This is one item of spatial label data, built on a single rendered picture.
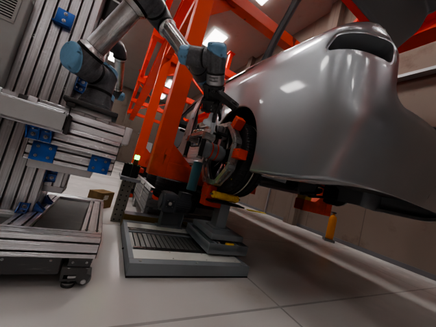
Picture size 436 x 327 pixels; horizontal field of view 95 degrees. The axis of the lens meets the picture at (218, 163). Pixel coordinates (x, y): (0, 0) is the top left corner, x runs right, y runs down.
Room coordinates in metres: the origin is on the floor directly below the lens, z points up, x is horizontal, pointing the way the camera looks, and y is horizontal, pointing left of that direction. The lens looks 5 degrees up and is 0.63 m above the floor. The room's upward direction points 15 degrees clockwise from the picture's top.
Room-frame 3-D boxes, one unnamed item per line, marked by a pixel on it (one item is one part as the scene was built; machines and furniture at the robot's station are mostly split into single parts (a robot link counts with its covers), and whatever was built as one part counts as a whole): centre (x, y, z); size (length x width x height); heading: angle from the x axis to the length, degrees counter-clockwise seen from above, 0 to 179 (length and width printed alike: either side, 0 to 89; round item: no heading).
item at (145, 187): (3.14, 1.13, 0.28); 2.47 x 0.09 x 0.22; 27
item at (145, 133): (3.71, 1.49, 1.75); 0.19 x 0.19 x 2.45; 27
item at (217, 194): (1.67, -0.13, 0.51); 0.29 x 0.06 x 0.06; 117
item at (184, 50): (0.79, 0.21, 1.09); 0.11 x 0.11 x 0.08; 78
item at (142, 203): (3.32, 0.78, 0.13); 2.47 x 0.85 x 0.27; 27
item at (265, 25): (2.64, -0.63, 2.54); 2.58 x 0.12 x 0.42; 117
